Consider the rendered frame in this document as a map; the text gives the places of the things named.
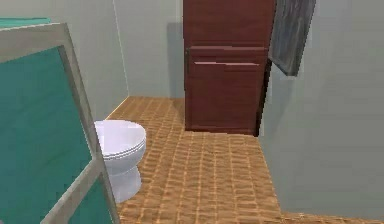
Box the grey framed wall picture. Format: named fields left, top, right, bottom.
left=268, top=0, right=318, bottom=78

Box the dark red wooden cupboard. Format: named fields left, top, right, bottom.
left=182, top=0, right=277, bottom=138

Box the teal glass shower enclosure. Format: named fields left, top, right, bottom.
left=0, top=17, right=121, bottom=224

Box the white toilet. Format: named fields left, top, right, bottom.
left=93, top=119, right=148, bottom=205

